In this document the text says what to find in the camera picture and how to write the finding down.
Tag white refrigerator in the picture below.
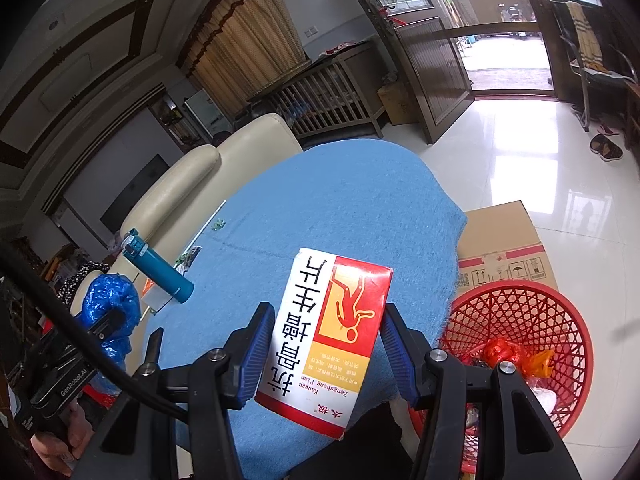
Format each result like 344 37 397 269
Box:
183 89 233 136

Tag red yellow medicine box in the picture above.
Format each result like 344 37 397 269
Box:
255 248 393 439

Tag person left hand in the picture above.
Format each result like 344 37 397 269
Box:
30 400 94 478

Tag metal chair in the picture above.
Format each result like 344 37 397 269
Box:
553 0 639 132

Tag orange white small box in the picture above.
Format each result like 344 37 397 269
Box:
141 278 172 314

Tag red plastic bag ball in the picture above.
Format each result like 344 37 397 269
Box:
480 337 527 367

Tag wooden crib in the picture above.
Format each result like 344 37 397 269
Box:
250 40 387 143

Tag blue round tablecloth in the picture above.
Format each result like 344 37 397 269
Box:
148 139 466 479

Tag red mesh waste basket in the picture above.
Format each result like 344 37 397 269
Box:
381 281 592 479

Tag white stick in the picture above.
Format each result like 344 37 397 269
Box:
174 200 227 269

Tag brown box by door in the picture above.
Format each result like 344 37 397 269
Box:
378 81 419 126

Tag wooden door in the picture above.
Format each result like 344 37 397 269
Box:
358 0 473 144

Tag black television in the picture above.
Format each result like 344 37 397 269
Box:
100 154 169 234

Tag cream leather sofa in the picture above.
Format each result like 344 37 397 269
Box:
69 112 305 376

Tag tan curtain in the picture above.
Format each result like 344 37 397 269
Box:
178 0 308 117

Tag cardboard box on floor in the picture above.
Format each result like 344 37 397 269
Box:
454 200 558 299

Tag orange wrapper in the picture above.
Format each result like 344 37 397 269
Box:
521 349 555 379

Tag blue plastic bag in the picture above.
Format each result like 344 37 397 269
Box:
76 274 141 370

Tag green candy wrapper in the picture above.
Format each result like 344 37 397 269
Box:
212 219 226 231

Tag slippers on floor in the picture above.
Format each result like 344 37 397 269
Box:
589 133 623 162

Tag teal thermos bottle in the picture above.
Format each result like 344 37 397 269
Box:
122 229 194 304

